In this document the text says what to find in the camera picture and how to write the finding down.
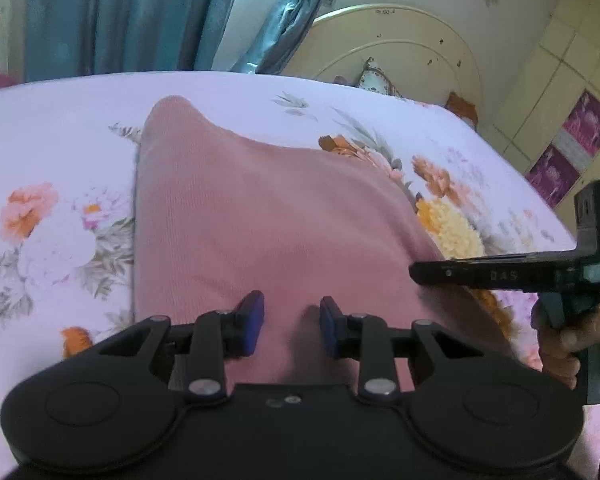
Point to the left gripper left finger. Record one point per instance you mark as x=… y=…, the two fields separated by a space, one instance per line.
x=219 y=336

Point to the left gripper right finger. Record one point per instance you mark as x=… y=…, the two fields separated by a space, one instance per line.
x=366 y=339

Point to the pink ribbed shirt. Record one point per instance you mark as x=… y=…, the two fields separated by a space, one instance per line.
x=218 y=215

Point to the person's right hand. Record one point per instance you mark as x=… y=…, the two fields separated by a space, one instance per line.
x=558 y=347

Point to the cream wardrobe with pink posters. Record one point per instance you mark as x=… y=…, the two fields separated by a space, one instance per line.
x=559 y=86

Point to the floral white bed sheet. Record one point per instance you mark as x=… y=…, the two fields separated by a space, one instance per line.
x=68 y=153

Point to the floral pillow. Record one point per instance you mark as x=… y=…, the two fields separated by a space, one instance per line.
x=373 y=78

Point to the blue curtain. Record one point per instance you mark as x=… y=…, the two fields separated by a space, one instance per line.
x=72 y=38

